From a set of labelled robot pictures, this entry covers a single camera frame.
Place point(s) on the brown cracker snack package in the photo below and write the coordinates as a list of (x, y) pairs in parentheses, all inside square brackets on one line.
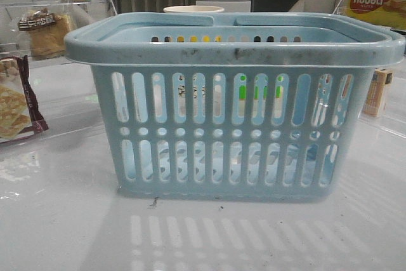
[(20, 115)]

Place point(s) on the packaged bread slice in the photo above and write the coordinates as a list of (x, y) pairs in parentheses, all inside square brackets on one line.
[(46, 30)]

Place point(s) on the white paper cup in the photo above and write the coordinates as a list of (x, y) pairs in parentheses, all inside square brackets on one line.
[(193, 9)]

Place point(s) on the clear acrylic left shelf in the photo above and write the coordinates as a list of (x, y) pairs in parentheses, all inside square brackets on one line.
[(16, 43)]

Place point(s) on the light blue plastic basket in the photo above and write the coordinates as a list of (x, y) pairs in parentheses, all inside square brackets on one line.
[(230, 106)]

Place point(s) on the small beige tissue box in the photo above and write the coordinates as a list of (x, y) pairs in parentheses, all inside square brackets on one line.
[(375, 102)]

